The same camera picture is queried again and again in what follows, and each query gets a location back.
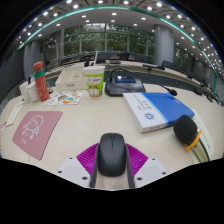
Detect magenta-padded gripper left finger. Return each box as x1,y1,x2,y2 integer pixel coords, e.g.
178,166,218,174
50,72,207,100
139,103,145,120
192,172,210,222
54,143,101,190

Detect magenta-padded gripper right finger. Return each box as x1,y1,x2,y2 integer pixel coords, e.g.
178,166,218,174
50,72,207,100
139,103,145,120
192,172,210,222
125,143,168,190

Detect black computer mouse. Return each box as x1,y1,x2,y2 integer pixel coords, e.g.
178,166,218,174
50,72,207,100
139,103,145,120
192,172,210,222
97,132,128,178

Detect pink mouse pad with drawing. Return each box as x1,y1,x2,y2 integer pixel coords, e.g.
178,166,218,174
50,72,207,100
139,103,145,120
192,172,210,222
11,110,64,161

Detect black foam-headed handheld microphone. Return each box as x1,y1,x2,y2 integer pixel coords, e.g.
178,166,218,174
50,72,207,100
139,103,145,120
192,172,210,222
172,114,211,164

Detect blue and white book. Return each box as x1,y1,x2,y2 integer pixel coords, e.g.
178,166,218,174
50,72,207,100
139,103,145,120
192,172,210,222
122,91,196,134

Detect white paper sheet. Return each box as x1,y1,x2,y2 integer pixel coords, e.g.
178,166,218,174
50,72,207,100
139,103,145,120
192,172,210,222
191,109,216,162

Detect colourful sticker sheet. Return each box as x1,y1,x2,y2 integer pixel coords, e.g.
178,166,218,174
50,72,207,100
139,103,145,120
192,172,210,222
43,89,86,107

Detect red and white pamphlet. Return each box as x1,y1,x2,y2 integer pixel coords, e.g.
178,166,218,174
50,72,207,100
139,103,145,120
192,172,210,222
0,120,8,151

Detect white booklet with red heading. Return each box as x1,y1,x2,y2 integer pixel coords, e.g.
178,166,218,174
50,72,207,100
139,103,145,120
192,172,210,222
6,101,25,126

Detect black gooseneck microphone unit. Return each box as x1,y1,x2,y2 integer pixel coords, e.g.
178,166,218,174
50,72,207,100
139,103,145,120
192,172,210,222
105,68,178,98

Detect cream organizer box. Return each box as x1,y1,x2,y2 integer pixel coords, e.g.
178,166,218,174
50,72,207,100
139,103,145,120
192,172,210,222
54,68,88,93

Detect red bottle with green band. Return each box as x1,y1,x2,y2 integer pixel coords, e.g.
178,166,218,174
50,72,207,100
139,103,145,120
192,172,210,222
32,61,51,102

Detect printed paper cup with straw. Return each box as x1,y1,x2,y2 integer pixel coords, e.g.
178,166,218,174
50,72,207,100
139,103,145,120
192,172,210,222
82,50,106,98

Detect dark office chairs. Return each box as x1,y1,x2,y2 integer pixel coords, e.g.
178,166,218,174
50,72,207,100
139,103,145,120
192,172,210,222
59,50,222,103

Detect ceiling lights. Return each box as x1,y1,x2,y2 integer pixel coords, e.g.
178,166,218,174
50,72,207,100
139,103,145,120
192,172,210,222
18,0,224,78

